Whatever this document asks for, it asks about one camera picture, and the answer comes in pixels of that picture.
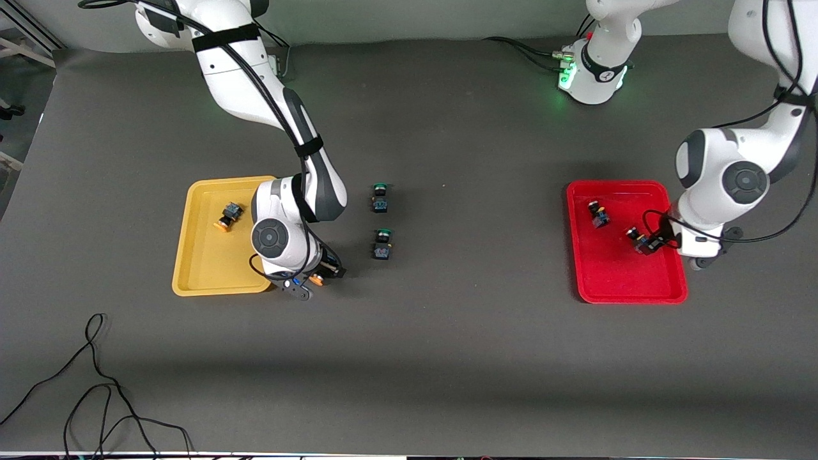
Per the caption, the black left base cable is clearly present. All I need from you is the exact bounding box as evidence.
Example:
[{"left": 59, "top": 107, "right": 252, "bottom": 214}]
[{"left": 482, "top": 36, "right": 576, "bottom": 72}]

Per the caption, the black right base cable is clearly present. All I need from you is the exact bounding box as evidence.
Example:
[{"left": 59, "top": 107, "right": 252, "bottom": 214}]
[{"left": 252, "top": 19, "right": 291, "bottom": 81}]

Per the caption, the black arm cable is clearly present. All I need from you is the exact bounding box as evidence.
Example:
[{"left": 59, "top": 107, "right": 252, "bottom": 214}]
[
  {"left": 78, "top": 0, "right": 320, "bottom": 282},
  {"left": 642, "top": 0, "right": 818, "bottom": 249}
]

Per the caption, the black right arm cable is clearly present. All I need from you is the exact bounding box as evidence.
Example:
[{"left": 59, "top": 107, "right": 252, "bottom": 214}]
[{"left": 78, "top": 0, "right": 320, "bottom": 282}]

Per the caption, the black base cable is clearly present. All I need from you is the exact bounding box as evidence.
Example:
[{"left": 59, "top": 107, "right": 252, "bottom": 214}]
[
  {"left": 482, "top": 36, "right": 576, "bottom": 72},
  {"left": 252, "top": 19, "right": 291, "bottom": 81}
]

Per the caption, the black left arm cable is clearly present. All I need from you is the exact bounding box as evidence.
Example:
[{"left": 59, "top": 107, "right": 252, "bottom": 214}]
[{"left": 642, "top": 0, "right": 818, "bottom": 249}]

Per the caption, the thin black loose cable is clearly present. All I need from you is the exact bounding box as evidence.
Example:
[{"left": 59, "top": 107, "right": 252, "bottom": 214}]
[{"left": 0, "top": 313, "right": 192, "bottom": 459}]

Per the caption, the grey metal frame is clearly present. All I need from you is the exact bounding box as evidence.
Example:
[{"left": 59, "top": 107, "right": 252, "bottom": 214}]
[{"left": 0, "top": 0, "right": 65, "bottom": 71}]

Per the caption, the red plastic tray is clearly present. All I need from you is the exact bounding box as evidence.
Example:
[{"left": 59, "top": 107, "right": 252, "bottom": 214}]
[{"left": 566, "top": 180, "right": 689, "bottom": 305}]

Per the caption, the dark grey table mat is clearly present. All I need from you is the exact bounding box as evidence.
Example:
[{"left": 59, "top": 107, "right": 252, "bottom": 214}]
[{"left": 0, "top": 32, "right": 818, "bottom": 456}]

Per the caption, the yellow plastic tray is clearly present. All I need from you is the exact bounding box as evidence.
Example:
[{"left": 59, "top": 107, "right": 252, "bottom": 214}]
[{"left": 171, "top": 176, "right": 282, "bottom": 297}]

